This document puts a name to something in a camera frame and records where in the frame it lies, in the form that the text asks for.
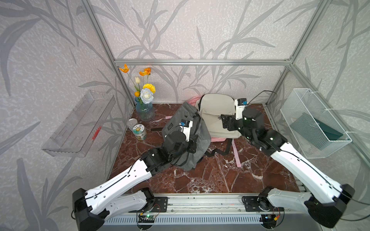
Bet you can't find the grey backpack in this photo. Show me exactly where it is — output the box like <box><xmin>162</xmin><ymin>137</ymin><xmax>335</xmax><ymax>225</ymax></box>
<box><xmin>147</xmin><ymin>102</ymin><xmax>211</xmax><ymax>175</ymax></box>

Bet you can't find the beige backpack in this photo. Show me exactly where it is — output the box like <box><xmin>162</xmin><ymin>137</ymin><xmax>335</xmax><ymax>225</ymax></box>
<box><xmin>195</xmin><ymin>94</ymin><xmax>241</xmax><ymax>157</ymax></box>

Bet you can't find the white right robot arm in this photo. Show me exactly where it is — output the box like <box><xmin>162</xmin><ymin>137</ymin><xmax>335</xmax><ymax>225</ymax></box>
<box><xmin>220</xmin><ymin>107</ymin><xmax>355</xmax><ymax>228</ymax></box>

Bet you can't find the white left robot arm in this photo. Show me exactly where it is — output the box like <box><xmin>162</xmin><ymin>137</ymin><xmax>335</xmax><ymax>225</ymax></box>
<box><xmin>71</xmin><ymin>128</ymin><xmax>198</xmax><ymax>231</ymax></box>

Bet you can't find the pink backpack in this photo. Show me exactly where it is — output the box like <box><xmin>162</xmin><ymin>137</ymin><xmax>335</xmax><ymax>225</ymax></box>
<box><xmin>161</xmin><ymin>94</ymin><xmax>241</xmax><ymax>171</ymax></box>

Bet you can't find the sunflower label plastic can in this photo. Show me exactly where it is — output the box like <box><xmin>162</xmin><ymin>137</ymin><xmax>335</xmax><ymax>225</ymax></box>
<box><xmin>132</xmin><ymin>124</ymin><xmax>147</xmax><ymax>141</ymax></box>

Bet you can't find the blue glass vase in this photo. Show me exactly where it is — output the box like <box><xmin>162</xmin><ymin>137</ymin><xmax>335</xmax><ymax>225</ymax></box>
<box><xmin>135</xmin><ymin>97</ymin><xmax>155</xmax><ymax>121</ymax></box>

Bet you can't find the artificial flower bouquet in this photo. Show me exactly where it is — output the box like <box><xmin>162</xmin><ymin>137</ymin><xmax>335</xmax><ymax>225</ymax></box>
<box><xmin>129</xmin><ymin>67</ymin><xmax>156</xmax><ymax>106</ymax></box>

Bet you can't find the green box in basket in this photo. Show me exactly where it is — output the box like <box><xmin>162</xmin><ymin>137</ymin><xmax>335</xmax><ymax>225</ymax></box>
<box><xmin>290</xmin><ymin>113</ymin><xmax>345</xmax><ymax>150</ymax></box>

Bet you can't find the red marker on shelf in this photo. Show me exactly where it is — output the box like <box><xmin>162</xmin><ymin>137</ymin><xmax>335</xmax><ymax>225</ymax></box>
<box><xmin>92</xmin><ymin>126</ymin><xmax>102</xmax><ymax>141</ymax></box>

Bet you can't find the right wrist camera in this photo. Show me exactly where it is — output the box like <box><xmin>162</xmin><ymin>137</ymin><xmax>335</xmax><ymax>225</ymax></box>
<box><xmin>235</xmin><ymin>98</ymin><xmax>248</xmax><ymax>120</ymax></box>

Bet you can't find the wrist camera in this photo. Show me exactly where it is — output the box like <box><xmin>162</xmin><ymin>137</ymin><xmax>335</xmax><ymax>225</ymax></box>
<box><xmin>235</xmin><ymin>98</ymin><xmax>248</xmax><ymax>120</ymax></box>
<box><xmin>179</xmin><ymin>119</ymin><xmax>193</xmax><ymax>142</ymax></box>

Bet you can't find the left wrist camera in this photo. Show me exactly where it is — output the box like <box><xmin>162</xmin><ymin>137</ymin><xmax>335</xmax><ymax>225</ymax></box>
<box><xmin>179</xmin><ymin>119</ymin><xmax>193</xmax><ymax>142</ymax></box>

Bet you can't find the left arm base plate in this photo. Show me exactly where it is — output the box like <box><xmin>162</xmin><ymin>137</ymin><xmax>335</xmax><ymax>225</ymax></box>
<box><xmin>139</xmin><ymin>196</ymin><xmax>169</xmax><ymax>213</ymax></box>

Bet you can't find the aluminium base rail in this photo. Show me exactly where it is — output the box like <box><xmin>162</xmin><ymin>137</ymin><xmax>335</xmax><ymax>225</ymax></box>
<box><xmin>83</xmin><ymin>194</ymin><xmax>319</xmax><ymax>217</ymax></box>

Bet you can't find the white wire mesh basket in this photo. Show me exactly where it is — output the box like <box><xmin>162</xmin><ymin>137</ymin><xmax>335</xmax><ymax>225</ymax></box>
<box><xmin>280</xmin><ymin>88</ymin><xmax>352</xmax><ymax>159</ymax></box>

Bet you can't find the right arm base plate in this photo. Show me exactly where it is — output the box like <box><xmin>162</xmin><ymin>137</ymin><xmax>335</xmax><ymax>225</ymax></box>
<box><xmin>242</xmin><ymin>196</ymin><xmax>284</xmax><ymax>213</ymax></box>

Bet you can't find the clear acrylic wall shelf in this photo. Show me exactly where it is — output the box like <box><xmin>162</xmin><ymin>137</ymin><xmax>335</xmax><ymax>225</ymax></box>
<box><xmin>41</xmin><ymin>90</ymin><xmax>116</xmax><ymax>157</ymax></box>

